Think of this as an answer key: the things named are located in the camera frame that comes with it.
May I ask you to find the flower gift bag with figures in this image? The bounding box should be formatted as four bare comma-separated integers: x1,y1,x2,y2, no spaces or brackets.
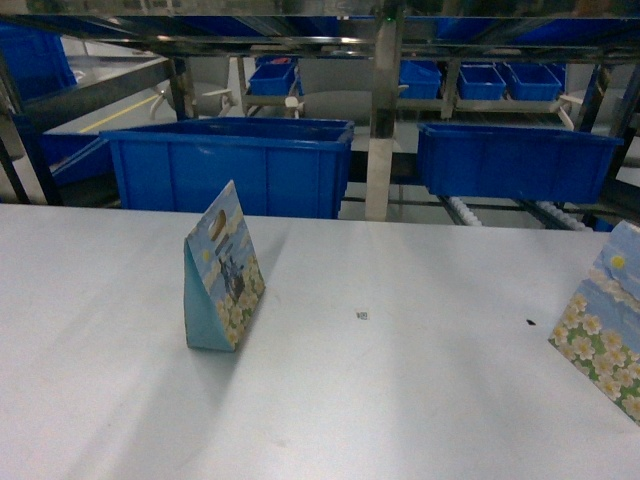
183,181,265,352

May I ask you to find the blue bin behind table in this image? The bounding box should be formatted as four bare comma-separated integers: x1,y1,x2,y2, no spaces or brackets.
417,123,623,204
100,117,354,219

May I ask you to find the flower gift bag side-on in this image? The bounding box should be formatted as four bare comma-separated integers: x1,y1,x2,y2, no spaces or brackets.
549,222,639,423

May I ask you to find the blue bin behind table right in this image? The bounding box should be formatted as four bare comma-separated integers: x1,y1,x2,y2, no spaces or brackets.
417,123,623,204

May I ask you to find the blue bin behind table left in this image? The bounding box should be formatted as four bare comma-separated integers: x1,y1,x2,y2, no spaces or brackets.
100,117,354,219

